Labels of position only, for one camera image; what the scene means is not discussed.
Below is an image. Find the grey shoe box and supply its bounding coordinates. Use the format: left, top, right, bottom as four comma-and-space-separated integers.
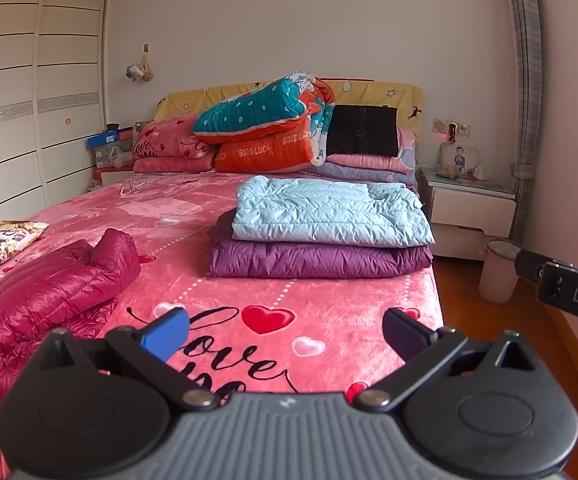
94, 146, 134, 169

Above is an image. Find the wall socket panel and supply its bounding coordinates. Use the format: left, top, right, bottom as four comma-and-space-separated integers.
432, 117, 472, 139

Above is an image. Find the white plastic bag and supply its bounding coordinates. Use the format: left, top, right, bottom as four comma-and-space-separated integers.
109, 146, 136, 169

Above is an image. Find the pale waste bin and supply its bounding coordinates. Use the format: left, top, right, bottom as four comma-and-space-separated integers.
478, 238, 523, 305

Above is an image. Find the blue shoe box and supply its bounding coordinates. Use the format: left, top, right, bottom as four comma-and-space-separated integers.
86, 130, 135, 150

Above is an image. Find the yellow headboard cover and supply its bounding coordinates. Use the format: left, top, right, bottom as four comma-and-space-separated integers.
154, 79, 424, 135

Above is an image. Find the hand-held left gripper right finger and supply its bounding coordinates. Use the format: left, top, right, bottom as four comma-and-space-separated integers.
354, 307, 542, 413

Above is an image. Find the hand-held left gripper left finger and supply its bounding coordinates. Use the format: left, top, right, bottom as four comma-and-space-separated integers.
31, 307, 220, 413

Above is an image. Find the crimson puffer jacket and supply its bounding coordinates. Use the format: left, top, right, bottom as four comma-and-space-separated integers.
0, 227, 142, 402

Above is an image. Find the grey folded blanket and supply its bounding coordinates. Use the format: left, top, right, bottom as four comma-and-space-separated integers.
301, 162, 418, 190

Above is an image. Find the purple puffer jacket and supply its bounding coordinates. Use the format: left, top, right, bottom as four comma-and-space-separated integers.
208, 209, 434, 280

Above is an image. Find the orange and teal quilt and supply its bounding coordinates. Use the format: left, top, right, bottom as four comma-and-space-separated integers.
192, 71, 338, 174

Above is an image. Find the white wardrobe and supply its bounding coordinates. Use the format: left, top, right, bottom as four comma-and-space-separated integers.
0, 0, 113, 222

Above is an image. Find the black folded cloth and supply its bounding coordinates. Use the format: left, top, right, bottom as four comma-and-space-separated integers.
326, 104, 400, 159

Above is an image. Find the pink printed folded quilt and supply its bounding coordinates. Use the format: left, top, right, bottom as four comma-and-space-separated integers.
131, 114, 220, 175

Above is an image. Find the floral pillow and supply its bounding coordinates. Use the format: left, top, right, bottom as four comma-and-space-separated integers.
0, 219, 50, 277

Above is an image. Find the white clothes hanger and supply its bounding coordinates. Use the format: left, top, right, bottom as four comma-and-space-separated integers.
118, 177, 163, 197

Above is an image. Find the white nightstand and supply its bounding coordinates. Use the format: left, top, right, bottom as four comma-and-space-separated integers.
418, 166, 518, 262

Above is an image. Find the light pink folded blanket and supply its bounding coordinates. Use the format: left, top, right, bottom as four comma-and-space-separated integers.
325, 127, 418, 173

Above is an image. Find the framed photo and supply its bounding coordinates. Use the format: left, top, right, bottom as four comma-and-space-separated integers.
441, 142, 478, 172

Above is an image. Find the pink heart printed bed blanket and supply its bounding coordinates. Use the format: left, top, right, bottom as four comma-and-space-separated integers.
0, 170, 444, 480

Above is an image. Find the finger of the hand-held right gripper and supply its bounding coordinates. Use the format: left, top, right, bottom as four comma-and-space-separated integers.
514, 248, 546, 278

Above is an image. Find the hanging wall ornament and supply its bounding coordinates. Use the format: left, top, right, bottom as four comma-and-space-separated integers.
125, 52, 154, 84

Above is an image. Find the light blue puffer jacket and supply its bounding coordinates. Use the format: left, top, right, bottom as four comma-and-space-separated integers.
231, 176, 436, 249

